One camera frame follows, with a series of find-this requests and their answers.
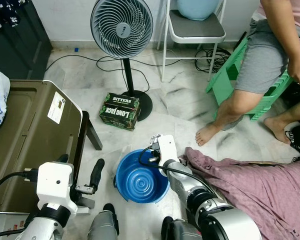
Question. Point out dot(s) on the grey robot leg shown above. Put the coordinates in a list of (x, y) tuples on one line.
[(100, 227), (180, 230)]

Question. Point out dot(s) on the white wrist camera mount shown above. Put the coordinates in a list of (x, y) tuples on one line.
[(55, 180), (167, 147)]

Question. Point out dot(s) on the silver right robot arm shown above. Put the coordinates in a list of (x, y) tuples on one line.
[(225, 225)]

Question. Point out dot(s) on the grey right robot leg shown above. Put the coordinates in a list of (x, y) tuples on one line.
[(180, 230)]

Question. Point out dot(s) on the dark floral hanging cloth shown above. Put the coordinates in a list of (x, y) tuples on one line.
[(7, 12)]

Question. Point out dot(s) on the green plastic stool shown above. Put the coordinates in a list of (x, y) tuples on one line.
[(225, 82)]

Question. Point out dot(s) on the green black bitters carton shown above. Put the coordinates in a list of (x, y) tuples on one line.
[(119, 111)]

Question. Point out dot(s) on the grey left robot leg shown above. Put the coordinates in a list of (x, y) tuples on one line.
[(100, 227)]

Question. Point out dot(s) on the purple cartoon print blanket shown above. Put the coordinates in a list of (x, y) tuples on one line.
[(260, 195)]

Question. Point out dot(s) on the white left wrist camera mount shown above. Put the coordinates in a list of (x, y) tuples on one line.
[(55, 180)]

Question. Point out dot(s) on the person in grey shorts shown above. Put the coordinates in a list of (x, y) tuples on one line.
[(260, 60)]

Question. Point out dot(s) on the light blue plastic basin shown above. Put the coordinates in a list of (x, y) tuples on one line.
[(197, 9)]

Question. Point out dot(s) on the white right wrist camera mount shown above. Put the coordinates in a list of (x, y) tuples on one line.
[(167, 147)]

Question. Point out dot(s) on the dark blue plastic basin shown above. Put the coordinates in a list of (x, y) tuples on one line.
[(137, 182)]

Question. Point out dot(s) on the dark wardrobe cabinet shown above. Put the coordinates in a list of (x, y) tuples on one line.
[(20, 55)]

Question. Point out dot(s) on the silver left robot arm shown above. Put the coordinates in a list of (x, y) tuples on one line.
[(47, 225)]

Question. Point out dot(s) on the white folding chair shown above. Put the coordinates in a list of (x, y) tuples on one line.
[(197, 30)]

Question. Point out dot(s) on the white sticker label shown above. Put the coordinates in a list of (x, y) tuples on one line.
[(55, 107)]

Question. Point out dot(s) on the grey standing fan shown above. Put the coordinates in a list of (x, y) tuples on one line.
[(122, 27)]

